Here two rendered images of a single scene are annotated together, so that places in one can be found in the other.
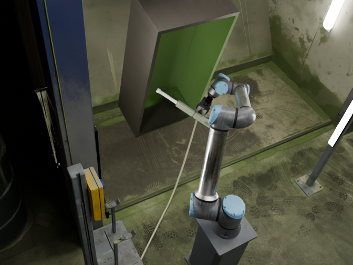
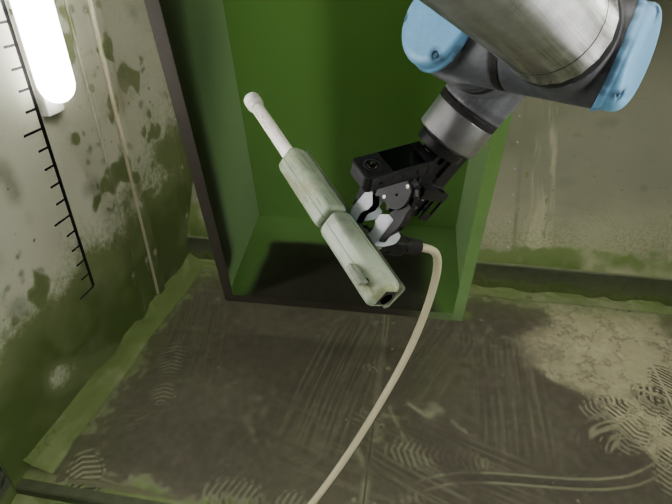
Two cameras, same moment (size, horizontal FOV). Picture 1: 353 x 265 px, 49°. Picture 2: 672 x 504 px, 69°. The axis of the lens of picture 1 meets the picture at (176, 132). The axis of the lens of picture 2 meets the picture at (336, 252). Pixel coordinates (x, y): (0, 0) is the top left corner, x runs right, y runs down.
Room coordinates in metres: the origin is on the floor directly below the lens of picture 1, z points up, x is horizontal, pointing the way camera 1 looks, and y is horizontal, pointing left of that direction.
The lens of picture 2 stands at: (1.60, -0.58, 1.23)
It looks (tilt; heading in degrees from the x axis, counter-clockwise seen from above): 32 degrees down; 44
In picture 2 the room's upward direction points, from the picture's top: straight up
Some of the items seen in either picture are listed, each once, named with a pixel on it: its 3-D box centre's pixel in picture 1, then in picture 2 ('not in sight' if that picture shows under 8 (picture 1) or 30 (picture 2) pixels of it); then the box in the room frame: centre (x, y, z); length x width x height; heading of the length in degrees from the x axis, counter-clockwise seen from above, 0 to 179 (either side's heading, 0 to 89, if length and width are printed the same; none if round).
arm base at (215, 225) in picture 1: (227, 222); not in sight; (1.31, -0.41, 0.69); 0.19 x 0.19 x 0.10
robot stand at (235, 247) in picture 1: (217, 247); not in sight; (1.31, -0.41, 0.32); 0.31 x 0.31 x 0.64; 35
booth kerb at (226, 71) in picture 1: (175, 86); (503, 277); (3.23, 0.08, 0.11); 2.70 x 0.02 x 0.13; 125
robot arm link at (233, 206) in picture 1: (230, 211); not in sight; (1.31, -0.40, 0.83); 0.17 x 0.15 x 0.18; 88
